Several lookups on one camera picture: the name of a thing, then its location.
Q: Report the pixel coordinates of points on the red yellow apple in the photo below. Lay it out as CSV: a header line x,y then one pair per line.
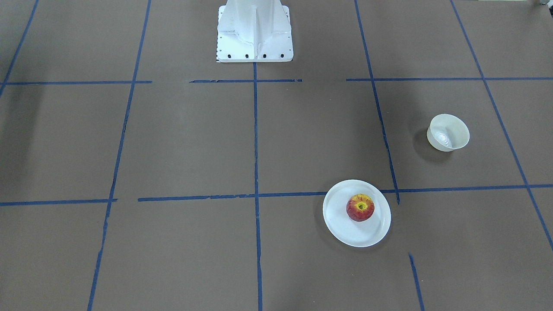
x,y
360,207

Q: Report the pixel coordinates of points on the white round plate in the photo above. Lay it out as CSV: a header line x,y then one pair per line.
x,y
357,234

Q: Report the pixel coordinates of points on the white bowl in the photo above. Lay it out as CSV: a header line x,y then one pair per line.
x,y
446,133

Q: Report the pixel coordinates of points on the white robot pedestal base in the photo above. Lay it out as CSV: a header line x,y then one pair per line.
x,y
254,31

